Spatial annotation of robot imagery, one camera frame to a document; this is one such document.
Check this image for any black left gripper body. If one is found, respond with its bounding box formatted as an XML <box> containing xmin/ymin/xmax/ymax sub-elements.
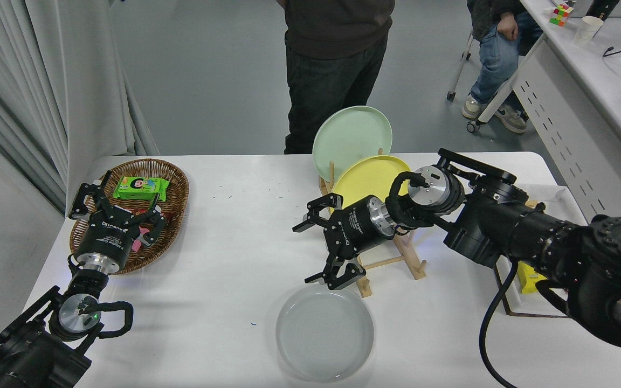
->
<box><xmin>75</xmin><ymin>210</ymin><xmax>141</xmax><ymax>261</ymax></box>

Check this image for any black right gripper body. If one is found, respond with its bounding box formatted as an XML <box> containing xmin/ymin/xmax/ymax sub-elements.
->
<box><xmin>324</xmin><ymin>196</ymin><xmax>384</xmax><ymax>258</ymax></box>

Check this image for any grey plate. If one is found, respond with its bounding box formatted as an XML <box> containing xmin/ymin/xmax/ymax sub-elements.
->
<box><xmin>275</xmin><ymin>285</ymin><xmax>375</xmax><ymax>383</ymax></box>

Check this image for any yellow plate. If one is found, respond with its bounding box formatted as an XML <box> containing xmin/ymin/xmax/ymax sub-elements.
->
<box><xmin>331</xmin><ymin>155</ymin><xmax>411</xmax><ymax>208</ymax></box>

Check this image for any wooden plate rack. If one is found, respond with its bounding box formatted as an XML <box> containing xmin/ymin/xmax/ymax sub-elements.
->
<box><xmin>319</xmin><ymin>147</ymin><xmax>427</xmax><ymax>298</ymax></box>

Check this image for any pale green plate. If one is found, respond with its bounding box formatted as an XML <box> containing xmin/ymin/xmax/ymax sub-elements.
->
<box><xmin>312</xmin><ymin>106</ymin><xmax>393</xmax><ymax>178</ymax></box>

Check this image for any seated person's hand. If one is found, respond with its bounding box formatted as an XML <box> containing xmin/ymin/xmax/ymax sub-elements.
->
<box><xmin>497</xmin><ymin>11</ymin><xmax>521</xmax><ymax>40</ymax></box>

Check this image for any pink wrapper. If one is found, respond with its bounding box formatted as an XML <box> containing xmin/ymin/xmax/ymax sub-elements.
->
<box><xmin>132</xmin><ymin>226</ymin><xmax>152</xmax><ymax>252</ymax></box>

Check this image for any green snack pack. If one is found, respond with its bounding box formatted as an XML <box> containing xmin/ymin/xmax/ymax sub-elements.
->
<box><xmin>113</xmin><ymin>176</ymin><xmax>170</xmax><ymax>202</ymax></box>

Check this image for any brown wicker basket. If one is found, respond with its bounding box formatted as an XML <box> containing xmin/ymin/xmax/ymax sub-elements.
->
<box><xmin>70</xmin><ymin>158</ymin><xmax>190</xmax><ymax>275</ymax></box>

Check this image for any standing person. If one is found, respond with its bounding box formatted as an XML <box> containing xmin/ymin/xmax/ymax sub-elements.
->
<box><xmin>277</xmin><ymin>0</ymin><xmax>396</xmax><ymax>155</ymax></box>

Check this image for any grey curtain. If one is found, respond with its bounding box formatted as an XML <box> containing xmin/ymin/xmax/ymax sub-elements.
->
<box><xmin>0</xmin><ymin>0</ymin><xmax>160</xmax><ymax>216</ymax></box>

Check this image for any yellow snack bar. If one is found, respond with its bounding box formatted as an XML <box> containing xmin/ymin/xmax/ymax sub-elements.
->
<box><xmin>515</xmin><ymin>263</ymin><xmax>547</xmax><ymax>295</ymax></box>

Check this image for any white wheeled chair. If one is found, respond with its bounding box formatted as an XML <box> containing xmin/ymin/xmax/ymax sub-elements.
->
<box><xmin>447</xmin><ymin>32</ymin><xmax>546</xmax><ymax>134</ymax></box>

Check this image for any white tray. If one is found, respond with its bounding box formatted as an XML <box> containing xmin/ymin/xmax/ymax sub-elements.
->
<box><xmin>496</xmin><ymin>183</ymin><xmax>575</xmax><ymax>317</ymax></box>

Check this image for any seated person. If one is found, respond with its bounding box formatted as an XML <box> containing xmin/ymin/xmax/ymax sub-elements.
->
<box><xmin>461</xmin><ymin>0</ymin><xmax>546</xmax><ymax>134</ymax></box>

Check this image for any white perforated side desk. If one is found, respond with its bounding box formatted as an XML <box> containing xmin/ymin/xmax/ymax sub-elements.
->
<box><xmin>510</xmin><ymin>0</ymin><xmax>621</xmax><ymax>221</ymax></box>

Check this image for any colourful puzzle cube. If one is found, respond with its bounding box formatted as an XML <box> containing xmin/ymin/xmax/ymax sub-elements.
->
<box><xmin>549</xmin><ymin>4</ymin><xmax>575</xmax><ymax>26</ymax></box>

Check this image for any white paper cup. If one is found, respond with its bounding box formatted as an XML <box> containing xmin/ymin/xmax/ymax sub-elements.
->
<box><xmin>574</xmin><ymin>16</ymin><xmax>605</xmax><ymax>44</ymax></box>

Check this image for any black desk object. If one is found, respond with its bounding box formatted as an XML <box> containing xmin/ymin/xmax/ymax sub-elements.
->
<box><xmin>585</xmin><ymin>0</ymin><xmax>621</xmax><ymax>21</ymax></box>

